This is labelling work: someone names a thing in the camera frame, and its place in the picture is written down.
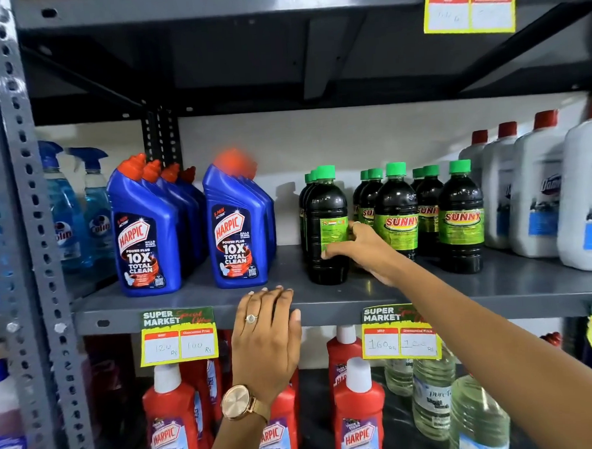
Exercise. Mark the person's right hand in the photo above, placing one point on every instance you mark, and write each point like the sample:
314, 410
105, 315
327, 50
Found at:
372, 255

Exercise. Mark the person's left hand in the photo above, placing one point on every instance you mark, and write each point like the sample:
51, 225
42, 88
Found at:
263, 347

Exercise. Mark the person's right thumb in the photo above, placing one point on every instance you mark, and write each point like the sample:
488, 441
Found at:
339, 251

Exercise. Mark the person's left thumb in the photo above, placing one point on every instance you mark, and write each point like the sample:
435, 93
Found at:
295, 331

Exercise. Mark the dark cleaner bottle green cap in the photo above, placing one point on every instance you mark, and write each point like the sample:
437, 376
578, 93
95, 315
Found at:
324, 205

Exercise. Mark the person's right forearm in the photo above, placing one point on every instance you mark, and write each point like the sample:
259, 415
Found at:
506, 369

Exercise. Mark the person's left forearm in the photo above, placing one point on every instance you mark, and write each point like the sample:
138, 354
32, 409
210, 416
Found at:
233, 443

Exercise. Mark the group of dark green-capped bottles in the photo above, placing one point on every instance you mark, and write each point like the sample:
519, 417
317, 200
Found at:
397, 216

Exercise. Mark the rose gold wristwatch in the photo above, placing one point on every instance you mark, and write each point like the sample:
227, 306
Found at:
235, 402

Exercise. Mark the group of red bathroom-cleaner bottles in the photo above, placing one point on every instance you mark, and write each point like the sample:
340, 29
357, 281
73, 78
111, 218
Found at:
357, 402

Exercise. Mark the grey metal shelf board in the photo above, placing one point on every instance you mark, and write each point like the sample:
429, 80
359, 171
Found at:
191, 297
264, 0

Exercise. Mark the clear liquid plastic bottle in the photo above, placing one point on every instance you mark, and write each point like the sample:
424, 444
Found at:
399, 377
477, 420
434, 398

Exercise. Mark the white jug red cap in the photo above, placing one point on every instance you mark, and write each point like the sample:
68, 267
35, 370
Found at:
497, 191
472, 158
537, 189
589, 206

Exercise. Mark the group of blue toilet-cleaner bottles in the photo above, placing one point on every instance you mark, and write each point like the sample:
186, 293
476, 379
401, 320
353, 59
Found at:
146, 239

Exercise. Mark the dark red package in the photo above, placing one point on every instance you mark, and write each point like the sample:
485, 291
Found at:
109, 385

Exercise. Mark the black perforated rack upright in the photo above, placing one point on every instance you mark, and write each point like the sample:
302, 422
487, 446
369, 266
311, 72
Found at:
161, 137

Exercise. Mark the blue glass cleaner spray bottle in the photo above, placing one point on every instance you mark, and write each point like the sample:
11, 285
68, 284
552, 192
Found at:
97, 212
65, 214

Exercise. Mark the grey perforated rack upright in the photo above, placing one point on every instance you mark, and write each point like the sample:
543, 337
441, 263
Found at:
27, 196

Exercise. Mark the pink bottle blue cap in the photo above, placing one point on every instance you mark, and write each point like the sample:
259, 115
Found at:
7, 425

